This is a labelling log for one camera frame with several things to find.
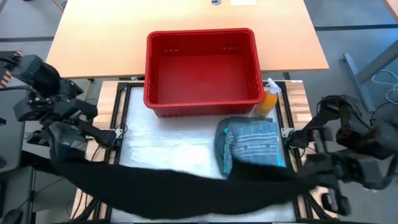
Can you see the striped hazard floor mat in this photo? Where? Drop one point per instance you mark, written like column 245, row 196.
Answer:
column 4, row 81

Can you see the white metal corner bracket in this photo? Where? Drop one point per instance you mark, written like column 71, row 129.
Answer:
column 286, row 132
column 117, row 133

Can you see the black floor beam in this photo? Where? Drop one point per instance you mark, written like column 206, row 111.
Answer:
column 34, row 161

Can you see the red plastic laundry bin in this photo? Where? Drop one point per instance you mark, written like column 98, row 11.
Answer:
column 202, row 81

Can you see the grey metal desk leg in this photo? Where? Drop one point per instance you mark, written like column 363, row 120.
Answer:
column 360, row 81

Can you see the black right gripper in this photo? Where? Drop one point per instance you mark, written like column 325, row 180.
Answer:
column 357, row 171

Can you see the grey striped garment with label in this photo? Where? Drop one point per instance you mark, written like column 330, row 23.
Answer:
column 248, row 143

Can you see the orange spray bottle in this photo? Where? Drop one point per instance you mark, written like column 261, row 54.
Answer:
column 267, row 102

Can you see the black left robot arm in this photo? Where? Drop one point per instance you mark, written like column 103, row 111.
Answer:
column 40, row 74

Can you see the dark grey cabinet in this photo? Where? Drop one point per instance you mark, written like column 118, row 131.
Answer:
column 9, row 149

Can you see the turquoise garment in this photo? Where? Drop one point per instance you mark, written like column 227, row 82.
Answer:
column 280, row 161

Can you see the black garment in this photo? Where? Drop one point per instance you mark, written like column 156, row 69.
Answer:
column 171, row 193

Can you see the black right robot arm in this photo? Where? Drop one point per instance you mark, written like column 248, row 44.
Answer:
column 351, row 133

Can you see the tan wooden desk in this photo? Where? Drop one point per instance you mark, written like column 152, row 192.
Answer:
column 109, row 40

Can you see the grey-green trousers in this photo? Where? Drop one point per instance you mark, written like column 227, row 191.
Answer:
column 219, row 146

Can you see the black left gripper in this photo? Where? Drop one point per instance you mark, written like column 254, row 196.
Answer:
column 66, row 141

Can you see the white paper sheet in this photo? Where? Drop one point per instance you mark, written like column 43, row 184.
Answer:
column 243, row 2

